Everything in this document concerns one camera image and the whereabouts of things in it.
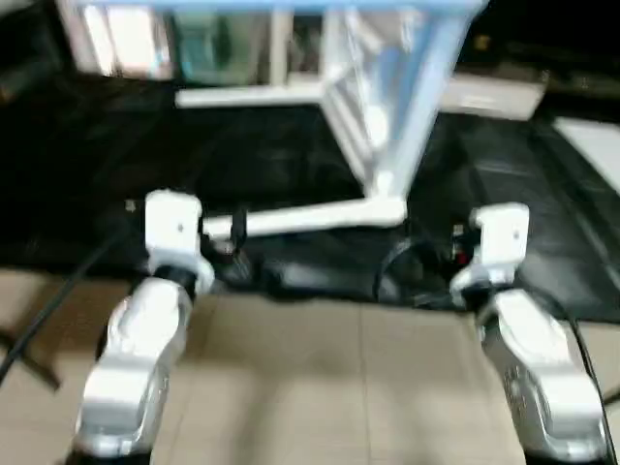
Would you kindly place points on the white plastic table top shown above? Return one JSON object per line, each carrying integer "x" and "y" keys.
{"x": 387, "y": 107}

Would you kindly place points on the white drawer unit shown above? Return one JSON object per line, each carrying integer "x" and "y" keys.
{"x": 494, "y": 97}

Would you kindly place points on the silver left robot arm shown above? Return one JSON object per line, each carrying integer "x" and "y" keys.
{"x": 136, "y": 368}

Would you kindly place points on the black table mat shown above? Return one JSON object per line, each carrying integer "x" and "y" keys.
{"x": 97, "y": 165}

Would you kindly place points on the teal plastic stool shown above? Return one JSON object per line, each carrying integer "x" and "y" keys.
{"x": 208, "y": 48}

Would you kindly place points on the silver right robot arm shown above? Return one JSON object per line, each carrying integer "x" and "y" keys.
{"x": 542, "y": 378}

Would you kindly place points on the black metal table frame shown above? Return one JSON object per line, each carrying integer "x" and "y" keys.
{"x": 24, "y": 358}

